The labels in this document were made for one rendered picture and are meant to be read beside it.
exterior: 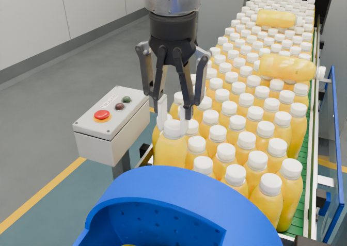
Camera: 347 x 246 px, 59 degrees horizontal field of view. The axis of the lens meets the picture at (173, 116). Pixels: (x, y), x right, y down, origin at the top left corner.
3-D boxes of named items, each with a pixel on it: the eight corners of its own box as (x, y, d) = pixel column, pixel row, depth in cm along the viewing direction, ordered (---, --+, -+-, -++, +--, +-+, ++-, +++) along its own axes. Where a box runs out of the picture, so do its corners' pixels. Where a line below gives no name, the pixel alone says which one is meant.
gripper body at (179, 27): (137, 13, 47) (141, 68, 52) (190, 18, 44) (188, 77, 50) (157, 0, 53) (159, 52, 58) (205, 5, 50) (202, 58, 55)
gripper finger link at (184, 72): (178, 42, 53) (186, 41, 53) (190, 98, 59) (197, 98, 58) (170, 50, 50) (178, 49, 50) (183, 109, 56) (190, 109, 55)
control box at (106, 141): (79, 157, 76) (71, 123, 70) (120, 114, 91) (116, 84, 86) (114, 167, 73) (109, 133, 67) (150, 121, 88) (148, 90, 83)
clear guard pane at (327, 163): (293, 305, 99) (340, 205, 71) (304, 153, 159) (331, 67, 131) (295, 306, 98) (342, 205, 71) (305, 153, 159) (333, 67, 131)
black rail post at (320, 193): (307, 219, 73) (316, 196, 68) (308, 210, 75) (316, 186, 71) (317, 222, 72) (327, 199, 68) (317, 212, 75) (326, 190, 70)
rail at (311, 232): (306, 251, 61) (310, 243, 59) (317, 19, 184) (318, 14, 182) (311, 253, 60) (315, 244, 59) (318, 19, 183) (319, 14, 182)
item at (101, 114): (91, 119, 72) (90, 115, 71) (99, 111, 75) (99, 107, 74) (104, 123, 71) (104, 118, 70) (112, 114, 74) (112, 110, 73)
